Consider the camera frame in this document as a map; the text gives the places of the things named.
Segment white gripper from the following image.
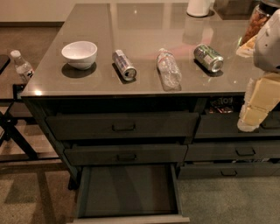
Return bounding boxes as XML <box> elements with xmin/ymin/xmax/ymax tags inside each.
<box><xmin>237</xmin><ymin>9</ymin><xmax>280</xmax><ymax>132</ymax></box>

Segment clear plastic water bottle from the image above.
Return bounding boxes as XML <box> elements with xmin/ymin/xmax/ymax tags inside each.
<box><xmin>157</xmin><ymin>48</ymin><xmax>182</xmax><ymax>88</ymax></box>

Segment snack packets in drawer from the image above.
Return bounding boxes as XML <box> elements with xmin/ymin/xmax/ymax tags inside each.
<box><xmin>209</xmin><ymin>97</ymin><xmax>234</xmax><ymax>114</ymax></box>

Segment top right drawer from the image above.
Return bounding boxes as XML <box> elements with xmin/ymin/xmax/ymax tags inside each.
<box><xmin>195</xmin><ymin>111</ymin><xmax>280</xmax><ymax>139</ymax></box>

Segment middle right drawer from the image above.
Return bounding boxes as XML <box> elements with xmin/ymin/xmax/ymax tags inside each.
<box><xmin>185</xmin><ymin>140</ymin><xmax>280</xmax><ymax>162</ymax></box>

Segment top left drawer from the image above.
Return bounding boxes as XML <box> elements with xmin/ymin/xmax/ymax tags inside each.
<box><xmin>45</xmin><ymin>111</ymin><xmax>199</xmax><ymax>140</ymax></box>

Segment bottom right drawer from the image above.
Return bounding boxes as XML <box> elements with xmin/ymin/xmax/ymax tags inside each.
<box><xmin>177</xmin><ymin>163</ymin><xmax>280</xmax><ymax>179</ymax></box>

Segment middle left drawer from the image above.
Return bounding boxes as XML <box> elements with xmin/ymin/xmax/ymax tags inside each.
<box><xmin>65</xmin><ymin>143</ymin><xmax>187</xmax><ymax>165</ymax></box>

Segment open bottom left drawer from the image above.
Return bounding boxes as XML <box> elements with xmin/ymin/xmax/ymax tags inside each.
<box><xmin>73</xmin><ymin>164</ymin><xmax>190</xmax><ymax>224</ymax></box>

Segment small bottle white cap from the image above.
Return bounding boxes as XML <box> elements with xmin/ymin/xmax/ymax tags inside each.
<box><xmin>10</xmin><ymin>50</ymin><xmax>34</xmax><ymax>83</ymax></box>

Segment green silver soda can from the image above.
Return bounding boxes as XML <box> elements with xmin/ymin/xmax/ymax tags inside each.
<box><xmin>193</xmin><ymin>44</ymin><xmax>224</xmax><ymax>73</ymax></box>

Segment clear jar of nuts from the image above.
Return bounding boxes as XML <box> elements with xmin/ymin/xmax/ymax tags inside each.
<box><xmin>240</xmin><ymin>3</ymin><xmax>273</xmax><ymax>46</ymax></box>

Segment white cylindrical container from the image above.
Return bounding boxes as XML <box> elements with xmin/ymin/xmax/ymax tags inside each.
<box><xmin>186</xmin><ymin>0</ymin><xmax>210</xmax><ymax>18</ymax></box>

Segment slim silver blue can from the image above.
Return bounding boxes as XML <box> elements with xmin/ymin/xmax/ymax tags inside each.
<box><xmin>112</xmin><ymin>50</ymin><xmax>137</xmax><ymax>81</ymax></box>

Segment dark grey cabinet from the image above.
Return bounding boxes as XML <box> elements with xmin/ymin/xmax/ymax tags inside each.
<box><xmin>23</xmin><ymin>3</ymin><xmax>279</xmax><ymax>179</ymax></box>

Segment white ceramic bowl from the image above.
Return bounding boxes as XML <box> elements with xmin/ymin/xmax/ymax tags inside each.
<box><xmin>61</xmin><ymin>41</ymin><xmax>98</xmax><ymax>70</ymax></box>

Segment smartphone on side table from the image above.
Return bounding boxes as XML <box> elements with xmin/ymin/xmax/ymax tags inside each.
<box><xmin>12</xmin><ymin>84</ymin><xmax>25</xmax><ymax>101</ymax></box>

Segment black side table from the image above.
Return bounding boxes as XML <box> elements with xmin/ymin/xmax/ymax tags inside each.
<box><xmin>0</xmin><ymin>53</ymin><xmax>60</xmax><ymax>163</ymax></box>

